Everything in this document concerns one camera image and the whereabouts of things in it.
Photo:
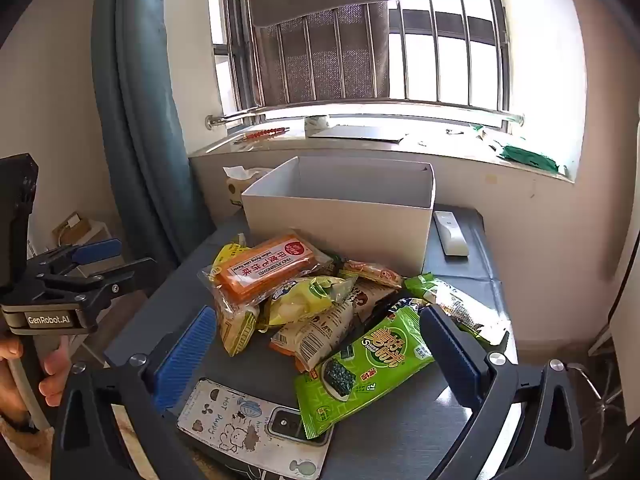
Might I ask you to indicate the yellow-green chips packet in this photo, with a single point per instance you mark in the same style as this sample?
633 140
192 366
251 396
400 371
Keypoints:
300 300

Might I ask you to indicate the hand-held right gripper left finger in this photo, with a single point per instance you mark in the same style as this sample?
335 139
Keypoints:
185 355

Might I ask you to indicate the green seaweed snack packet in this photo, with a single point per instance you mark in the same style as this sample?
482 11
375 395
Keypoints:
360 375

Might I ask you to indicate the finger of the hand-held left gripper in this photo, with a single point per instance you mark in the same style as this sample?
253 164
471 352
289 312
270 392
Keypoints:
135 267
97 251

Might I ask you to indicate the yellow snack packet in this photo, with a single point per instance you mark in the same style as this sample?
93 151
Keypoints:
237 327

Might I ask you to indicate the metal window guard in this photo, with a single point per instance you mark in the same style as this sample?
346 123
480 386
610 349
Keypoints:
450 35

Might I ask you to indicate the white remote control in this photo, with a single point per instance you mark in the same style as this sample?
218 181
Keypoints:
451 235

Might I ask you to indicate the metal chair frame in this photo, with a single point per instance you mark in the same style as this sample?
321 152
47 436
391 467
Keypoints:
595 400

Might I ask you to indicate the light green snack packet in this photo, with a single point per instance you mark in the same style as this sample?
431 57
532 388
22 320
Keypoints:
440 292

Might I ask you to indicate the phone with cartoon case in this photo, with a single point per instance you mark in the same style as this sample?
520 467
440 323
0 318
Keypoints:
225 420

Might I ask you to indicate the grey mesh cloth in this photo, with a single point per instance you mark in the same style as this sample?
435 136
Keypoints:
320 35

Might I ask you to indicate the small orange snack packet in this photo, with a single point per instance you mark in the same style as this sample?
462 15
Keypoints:
375 272

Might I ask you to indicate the grey cardboard sheet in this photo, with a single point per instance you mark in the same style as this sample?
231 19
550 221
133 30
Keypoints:
355 132

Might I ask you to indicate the blue-grey curtain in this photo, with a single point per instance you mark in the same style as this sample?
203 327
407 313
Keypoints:
145 110

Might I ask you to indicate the person's left hand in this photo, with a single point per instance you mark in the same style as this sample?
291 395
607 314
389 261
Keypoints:
52 375

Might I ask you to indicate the brown cardboard box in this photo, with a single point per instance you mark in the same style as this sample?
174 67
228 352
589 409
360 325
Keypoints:
80 232

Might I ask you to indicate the orange wafer packet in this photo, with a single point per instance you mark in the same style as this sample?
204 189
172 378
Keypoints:
270 270

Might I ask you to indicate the green plastic bag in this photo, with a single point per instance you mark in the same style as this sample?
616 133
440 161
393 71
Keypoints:
530 160

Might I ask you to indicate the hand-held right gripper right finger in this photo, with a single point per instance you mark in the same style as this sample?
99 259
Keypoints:
450 355

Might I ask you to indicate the dark chips packet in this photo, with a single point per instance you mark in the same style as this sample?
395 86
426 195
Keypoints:
405 305

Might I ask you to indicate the white cardboard box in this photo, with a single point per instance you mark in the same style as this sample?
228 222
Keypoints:
340 220

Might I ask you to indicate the tissue box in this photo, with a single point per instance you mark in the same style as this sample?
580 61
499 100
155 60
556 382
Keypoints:
245 180

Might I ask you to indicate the tape roll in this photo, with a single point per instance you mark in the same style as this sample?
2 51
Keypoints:
316 124

